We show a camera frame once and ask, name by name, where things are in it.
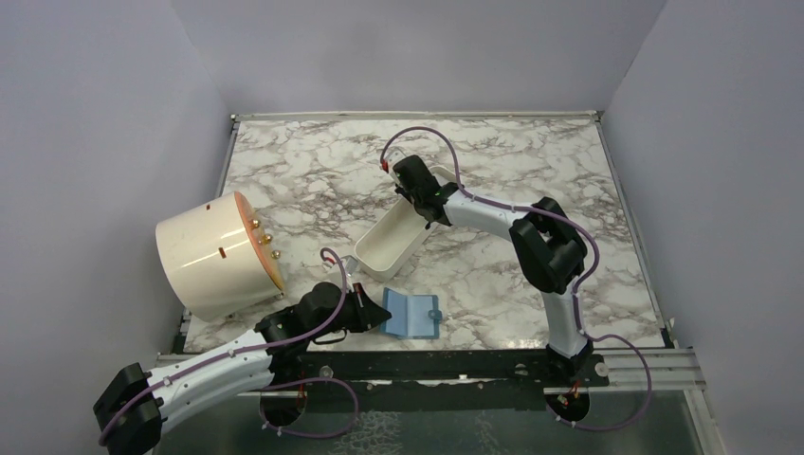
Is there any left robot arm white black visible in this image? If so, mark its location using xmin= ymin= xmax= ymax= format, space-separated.
xmin=93 ymin=282 xmax=392 ymax=454

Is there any cream cylindrical container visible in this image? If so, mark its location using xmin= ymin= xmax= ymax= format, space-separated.
xmin=155 ymin=191 xmax=286 ymax=322

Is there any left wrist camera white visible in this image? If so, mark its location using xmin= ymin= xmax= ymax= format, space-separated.
xmin=341 ymin=255 xmax=359 ymax=276

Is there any black front mounting rail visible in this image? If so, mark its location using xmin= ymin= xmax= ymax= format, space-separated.
xmin=259 ymin=349 xmax=610 ymax=419

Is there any white oblong plastic tray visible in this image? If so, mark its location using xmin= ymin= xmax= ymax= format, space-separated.
xmin=354 ymin=197 xmax=436 ymax=282

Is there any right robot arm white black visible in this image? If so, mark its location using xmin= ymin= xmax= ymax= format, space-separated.
xmin=381 ymin=155 xmax=594 ymax=386

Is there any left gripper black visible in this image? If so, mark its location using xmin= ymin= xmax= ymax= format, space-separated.
xmin=308 ymin=282 xmax=391 ymax=341

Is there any purple cable loop below rail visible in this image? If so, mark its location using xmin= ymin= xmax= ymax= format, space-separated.
xmin=258 ymin=376 xmax=360 ymax=440

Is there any blue leather card holder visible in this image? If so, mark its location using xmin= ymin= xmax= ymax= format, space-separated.
xmin=379 ymin=287 xmax=444 ymax=339

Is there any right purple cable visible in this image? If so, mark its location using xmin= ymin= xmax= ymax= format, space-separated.
xmin=378 ymin=126 xmax=654 ymax=433

